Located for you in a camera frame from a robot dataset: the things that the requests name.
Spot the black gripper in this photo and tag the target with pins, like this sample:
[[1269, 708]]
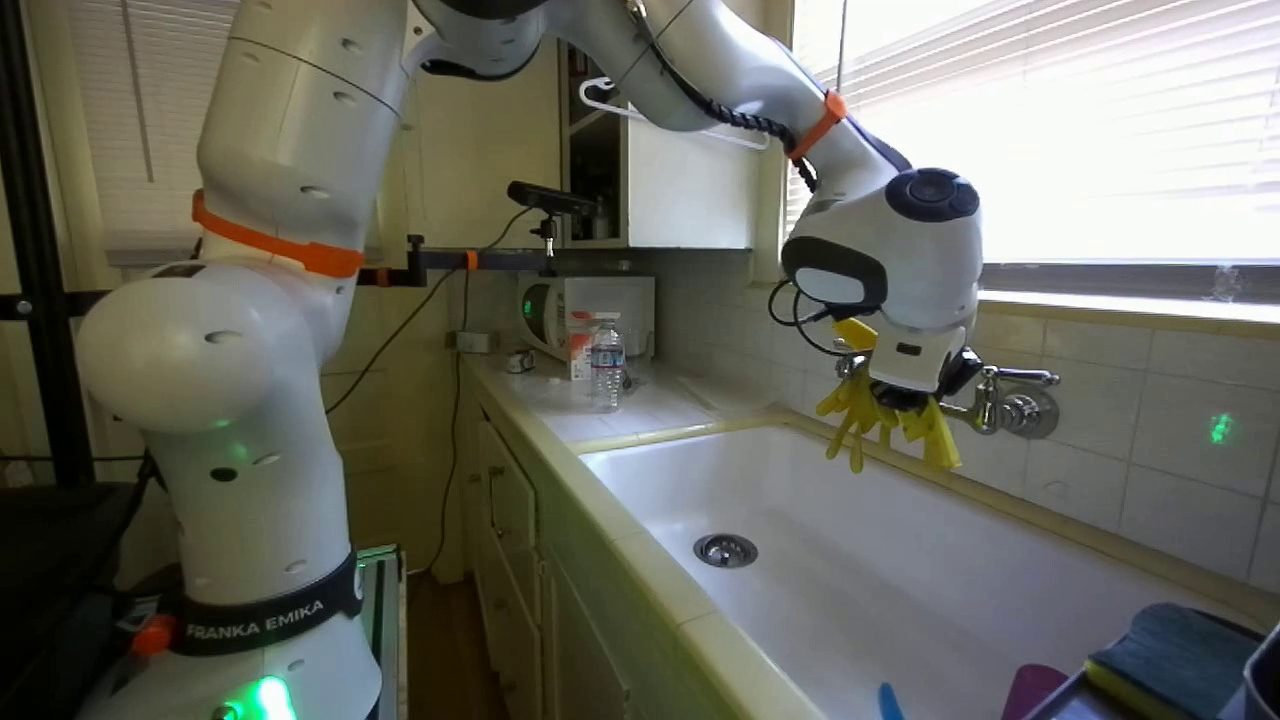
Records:
[[953, 378]]

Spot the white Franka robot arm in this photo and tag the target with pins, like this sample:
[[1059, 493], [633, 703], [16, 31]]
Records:
[[266, 373]]

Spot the white ceramic sink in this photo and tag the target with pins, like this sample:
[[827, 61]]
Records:
[[852, 584]]

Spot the metal sink drain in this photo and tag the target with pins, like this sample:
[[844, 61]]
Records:
[[724, 550]]

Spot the wide white window blind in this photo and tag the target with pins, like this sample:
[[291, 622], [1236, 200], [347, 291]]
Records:
[[1123, 134]]

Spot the purple plastic cup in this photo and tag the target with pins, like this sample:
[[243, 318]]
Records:
[[1034, 695]]

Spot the blue folded cloth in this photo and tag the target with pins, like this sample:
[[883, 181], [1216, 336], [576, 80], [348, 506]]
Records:
[[1180, 663]]

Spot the red white carton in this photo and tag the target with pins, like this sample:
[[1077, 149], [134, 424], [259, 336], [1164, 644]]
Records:
[[576, 354]]

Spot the grey dish container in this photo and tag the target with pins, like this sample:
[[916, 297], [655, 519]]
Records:
[[1262, 684]]

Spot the white clothes hanger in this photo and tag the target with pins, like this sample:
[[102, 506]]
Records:
[[603, 97]]

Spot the pale kitchen base cabinet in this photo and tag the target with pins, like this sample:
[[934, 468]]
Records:
[[535, 563]]

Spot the black clamp bar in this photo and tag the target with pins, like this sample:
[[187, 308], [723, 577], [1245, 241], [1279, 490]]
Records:
[[442, 263]]

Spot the green edged robot cart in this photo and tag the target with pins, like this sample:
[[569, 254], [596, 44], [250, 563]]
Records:
[[386, 625]]

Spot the narrow white window blind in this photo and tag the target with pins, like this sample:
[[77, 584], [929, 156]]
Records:
[[134, 123]]

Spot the black side table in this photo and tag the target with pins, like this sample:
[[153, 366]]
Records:
[[53, 584]]

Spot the black vertical stand pole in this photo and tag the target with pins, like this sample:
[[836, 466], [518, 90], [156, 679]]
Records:
[[32, 241]]

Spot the chrome wall tap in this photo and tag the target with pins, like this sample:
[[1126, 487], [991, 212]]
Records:
[[1020, 403]]

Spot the black camera on bar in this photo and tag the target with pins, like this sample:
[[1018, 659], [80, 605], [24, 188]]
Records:
[[547, 200]]

